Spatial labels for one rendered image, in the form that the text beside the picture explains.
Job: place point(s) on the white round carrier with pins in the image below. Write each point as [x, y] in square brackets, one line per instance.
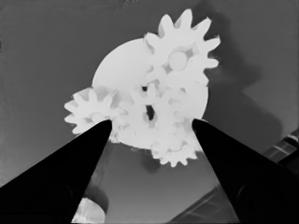
[124, 65]

